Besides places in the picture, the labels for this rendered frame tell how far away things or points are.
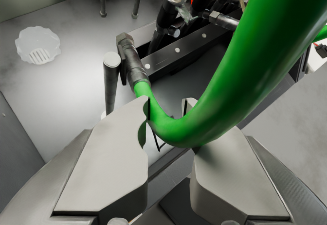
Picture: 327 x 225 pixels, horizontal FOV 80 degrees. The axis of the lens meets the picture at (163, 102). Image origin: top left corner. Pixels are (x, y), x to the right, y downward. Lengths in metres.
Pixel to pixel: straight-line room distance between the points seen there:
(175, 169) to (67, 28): 0.45
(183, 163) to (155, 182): 0.07
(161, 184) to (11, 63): 0.44
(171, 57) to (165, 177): 0.24
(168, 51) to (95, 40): 0.24
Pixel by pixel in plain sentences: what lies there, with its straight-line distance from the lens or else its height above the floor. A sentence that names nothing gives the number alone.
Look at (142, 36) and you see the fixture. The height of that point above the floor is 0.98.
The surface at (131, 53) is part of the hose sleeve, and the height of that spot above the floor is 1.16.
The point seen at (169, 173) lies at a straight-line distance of 0.41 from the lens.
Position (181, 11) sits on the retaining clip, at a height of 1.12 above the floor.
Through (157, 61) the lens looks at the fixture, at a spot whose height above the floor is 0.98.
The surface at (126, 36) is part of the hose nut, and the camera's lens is 0.24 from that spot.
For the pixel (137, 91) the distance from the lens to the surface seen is 0.16.
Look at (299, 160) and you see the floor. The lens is 2.05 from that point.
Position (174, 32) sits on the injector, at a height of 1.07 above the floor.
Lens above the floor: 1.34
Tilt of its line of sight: 69 degrees down
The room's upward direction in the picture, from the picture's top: 49 degrees clockwise
